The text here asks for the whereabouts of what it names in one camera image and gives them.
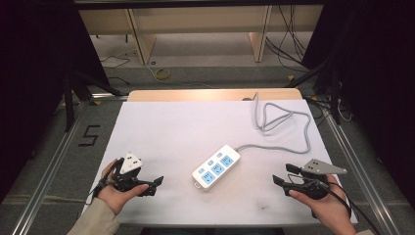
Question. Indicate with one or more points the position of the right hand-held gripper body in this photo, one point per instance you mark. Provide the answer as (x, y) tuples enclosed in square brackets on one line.
[(318, 168)]

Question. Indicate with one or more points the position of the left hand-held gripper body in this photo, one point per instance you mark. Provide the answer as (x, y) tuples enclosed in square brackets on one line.
[(130, 163)]

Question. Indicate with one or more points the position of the person's left hand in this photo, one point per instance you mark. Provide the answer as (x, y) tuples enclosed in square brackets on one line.
[(119, 199)]

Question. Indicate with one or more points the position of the person's right hand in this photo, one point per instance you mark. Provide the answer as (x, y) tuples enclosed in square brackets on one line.
[(326, 209)]

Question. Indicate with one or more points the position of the white table sheet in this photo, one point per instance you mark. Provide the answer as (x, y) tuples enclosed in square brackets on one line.
[(169, 130)]

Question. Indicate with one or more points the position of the white power strip blue sockets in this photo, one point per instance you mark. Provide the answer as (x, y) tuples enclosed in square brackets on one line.
[(216, 168)]

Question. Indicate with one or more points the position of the black metal stand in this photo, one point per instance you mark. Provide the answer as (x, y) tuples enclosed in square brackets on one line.
[(88, 88), (326, 81)]

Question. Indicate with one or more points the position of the black curtain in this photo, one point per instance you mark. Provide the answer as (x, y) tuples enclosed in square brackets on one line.
[(36, 81), (375, 81)]

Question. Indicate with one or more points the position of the aluminium floor rail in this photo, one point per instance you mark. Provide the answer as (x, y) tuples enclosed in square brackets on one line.
[(362, 169), (49, 169)]

